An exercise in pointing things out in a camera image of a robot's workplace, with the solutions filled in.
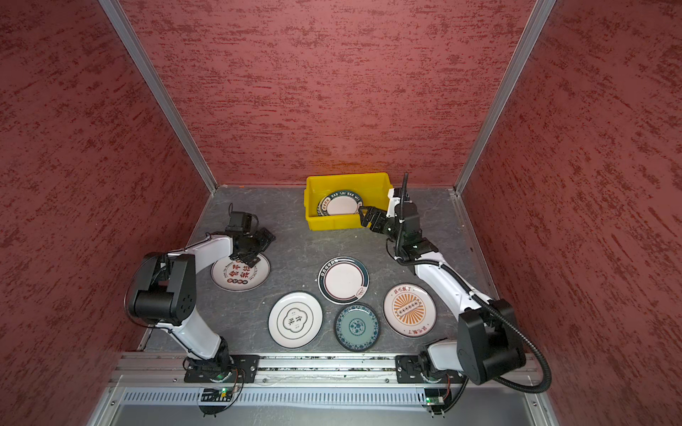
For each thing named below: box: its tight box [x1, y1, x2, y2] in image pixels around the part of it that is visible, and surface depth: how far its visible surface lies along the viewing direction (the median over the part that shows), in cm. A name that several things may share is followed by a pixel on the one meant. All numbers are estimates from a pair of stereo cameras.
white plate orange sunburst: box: [382, 283, 438, 339], surface depth 87 cm
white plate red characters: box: [210, 253, 271, 292], surface depth 92 cm
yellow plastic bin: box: [303, 172, 393, 232], surface depth 117 cm
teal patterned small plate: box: [333, 303, 381, 353], surface depth 83 cm
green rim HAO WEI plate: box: [317, 189, 364, 217], surface depth 114 cm
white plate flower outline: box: [267, 291, 324, 349], surface depth 85 cm
